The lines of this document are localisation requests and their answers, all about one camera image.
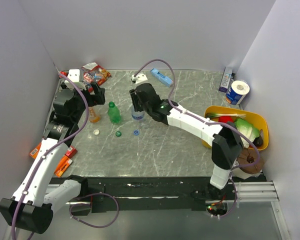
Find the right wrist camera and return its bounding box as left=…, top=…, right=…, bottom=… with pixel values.
left=130, top=72, right=149, bottom=89

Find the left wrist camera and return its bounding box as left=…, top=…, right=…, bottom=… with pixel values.
left=67, top=68, right=86, bottom=90

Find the green plastic bottle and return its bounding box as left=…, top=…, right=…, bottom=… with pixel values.
left=107, top=101, right=121, bottom=124

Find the orange tea bottle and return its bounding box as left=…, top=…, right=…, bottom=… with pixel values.
left=88, top=106, right=101, bottom=123

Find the white bottle cap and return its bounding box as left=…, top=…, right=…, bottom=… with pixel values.
left=93, top=129, right=100, bottom=136

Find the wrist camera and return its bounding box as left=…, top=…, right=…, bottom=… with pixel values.
left=67, top=68, right=86, bottom=90
left=130, top=72, right=149, bottom=89

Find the dark eggplant toy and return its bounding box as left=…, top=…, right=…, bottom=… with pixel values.
left=253, top=135, right=264, bottom=147

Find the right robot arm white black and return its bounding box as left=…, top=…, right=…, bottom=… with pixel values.
left=129, top=83, right=243, bottom=200

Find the orange red battery pack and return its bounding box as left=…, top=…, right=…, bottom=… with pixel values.
left=29, top=143, right=42, bottom=160

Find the green bottle cap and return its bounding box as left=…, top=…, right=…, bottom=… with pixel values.
left=115, top=130, right=122, bottom=137

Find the toilet paper roll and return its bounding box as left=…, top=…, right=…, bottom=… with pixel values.
left=225, top=80, right=250, bottom=105

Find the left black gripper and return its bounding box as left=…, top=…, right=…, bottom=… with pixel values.
left=69, top=81, right=105, bottom=123

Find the orange utility knife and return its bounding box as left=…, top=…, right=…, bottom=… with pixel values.
left=54, top=145, right=78, bottom=178

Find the red pepper toy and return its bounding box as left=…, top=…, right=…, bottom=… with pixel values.
left=218, top=115, right=235, bottom=123

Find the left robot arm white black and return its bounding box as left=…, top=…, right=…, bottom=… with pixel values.
left=0, top=83, right=106, bottom=234

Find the yellow plastic basket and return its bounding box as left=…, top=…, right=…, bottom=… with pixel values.
left=204, top=105, right=269, bottom=151

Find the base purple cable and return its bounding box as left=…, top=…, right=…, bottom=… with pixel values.
left=69, top=191, right=120, bottom=229

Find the red candy bag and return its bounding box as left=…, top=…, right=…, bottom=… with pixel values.
left=80, top=62, right=112, bottom=93

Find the clear blue water bottle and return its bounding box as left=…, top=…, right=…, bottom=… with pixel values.
left=131, top=105, right=145, bottom=121

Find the green cabbage toy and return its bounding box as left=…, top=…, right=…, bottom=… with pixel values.
left=234, top=118, right=260, bottom=142

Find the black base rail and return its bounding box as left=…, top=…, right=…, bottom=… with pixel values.
left=57, top=174, right=238, bottom=213

